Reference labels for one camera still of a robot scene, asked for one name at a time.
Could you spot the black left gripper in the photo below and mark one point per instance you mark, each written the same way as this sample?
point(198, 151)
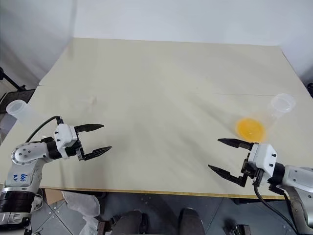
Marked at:
point(79, 151)

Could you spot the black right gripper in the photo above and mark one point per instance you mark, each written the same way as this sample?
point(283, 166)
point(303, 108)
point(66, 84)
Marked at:
point(252, 171)

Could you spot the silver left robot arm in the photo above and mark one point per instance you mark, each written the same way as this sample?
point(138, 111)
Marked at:
point(23, 156)

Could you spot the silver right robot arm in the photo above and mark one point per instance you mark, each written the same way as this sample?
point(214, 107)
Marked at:
point(297, 180)

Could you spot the cup with orange liquid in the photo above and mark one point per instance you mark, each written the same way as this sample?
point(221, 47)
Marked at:
point(254, 127)

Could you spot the white plastic bag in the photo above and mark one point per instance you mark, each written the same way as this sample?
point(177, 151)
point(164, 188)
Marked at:
point(82, 204)

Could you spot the brown cardboard box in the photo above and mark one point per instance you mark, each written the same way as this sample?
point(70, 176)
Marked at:
point(52, 195)

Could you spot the dark metal floor fixture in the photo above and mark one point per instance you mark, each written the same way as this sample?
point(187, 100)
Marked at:
point(238, 228)

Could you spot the dark rounded shape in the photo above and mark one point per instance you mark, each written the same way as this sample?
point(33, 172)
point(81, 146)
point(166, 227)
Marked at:
point(192, 221)
point(129, 222)

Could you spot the empty clear plastic cup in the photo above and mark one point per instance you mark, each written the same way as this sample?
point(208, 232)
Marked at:
point(20, 111)

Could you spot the dark grey case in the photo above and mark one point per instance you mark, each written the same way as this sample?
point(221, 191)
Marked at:
point(14, 96)

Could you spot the black tripod stand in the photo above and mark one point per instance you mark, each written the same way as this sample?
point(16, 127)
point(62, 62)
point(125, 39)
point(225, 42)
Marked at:
point(11, 82)

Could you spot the black object at table side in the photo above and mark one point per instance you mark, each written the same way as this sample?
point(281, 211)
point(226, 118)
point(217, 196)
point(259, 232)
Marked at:
point(310, 90)

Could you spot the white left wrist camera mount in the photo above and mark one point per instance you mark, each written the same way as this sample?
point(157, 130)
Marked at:
point(64, 137)

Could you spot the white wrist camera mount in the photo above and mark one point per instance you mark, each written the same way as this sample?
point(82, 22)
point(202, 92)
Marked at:
point(265, 157)
point(64, 137)

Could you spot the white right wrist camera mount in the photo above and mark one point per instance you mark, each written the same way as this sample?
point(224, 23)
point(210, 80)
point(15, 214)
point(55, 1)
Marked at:
point(265, 157)

